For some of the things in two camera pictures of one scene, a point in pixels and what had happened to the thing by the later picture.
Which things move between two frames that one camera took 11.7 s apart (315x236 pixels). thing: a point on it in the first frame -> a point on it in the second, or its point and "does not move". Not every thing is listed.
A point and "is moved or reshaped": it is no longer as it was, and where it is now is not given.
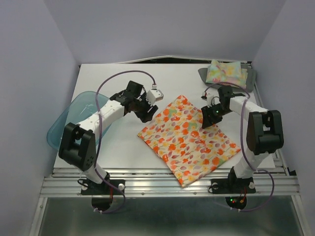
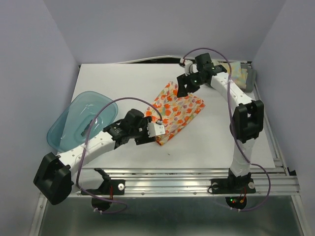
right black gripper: x=207 y=118 -> x=181 y=80
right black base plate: x=245 y=186 does not move
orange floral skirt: x=189 y=151 is moved or reshaped
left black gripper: x=145 y=116 -> x=145 y=138
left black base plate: x=96 y=189 does not move
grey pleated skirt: x=250 y=82 does not move
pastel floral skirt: x=228 y=72 does not move
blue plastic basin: x=82 y=106 does not move
